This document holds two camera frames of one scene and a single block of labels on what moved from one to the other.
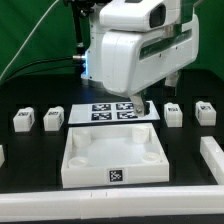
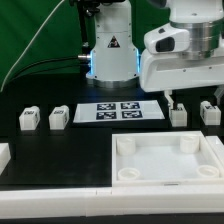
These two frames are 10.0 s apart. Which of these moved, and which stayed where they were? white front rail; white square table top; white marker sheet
Moved: white square table top
Stayed: white front rail; white marker sheet
